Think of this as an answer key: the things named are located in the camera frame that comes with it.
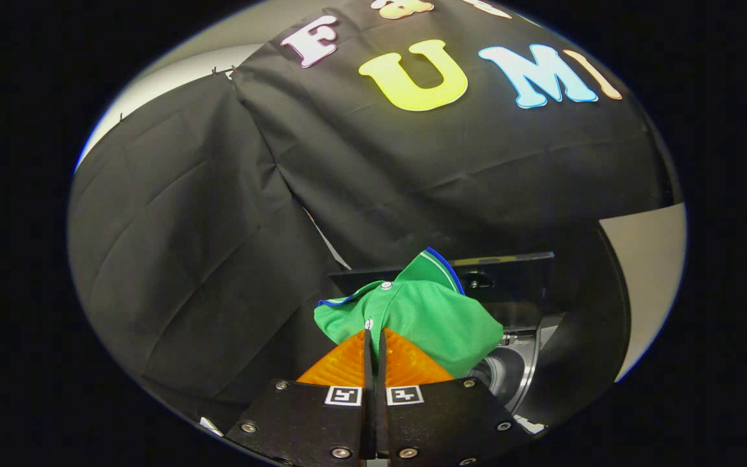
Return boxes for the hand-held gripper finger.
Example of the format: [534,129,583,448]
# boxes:
[224,328,377,467]
[373,328,533,467]

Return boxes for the green polo shirt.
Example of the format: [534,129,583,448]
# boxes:
[314,246,504,379]

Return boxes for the black backdrop cloth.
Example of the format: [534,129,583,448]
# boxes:
[67,0,682,429]

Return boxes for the beige cabinet with dark top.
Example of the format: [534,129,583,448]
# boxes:
[542,202,687,416]

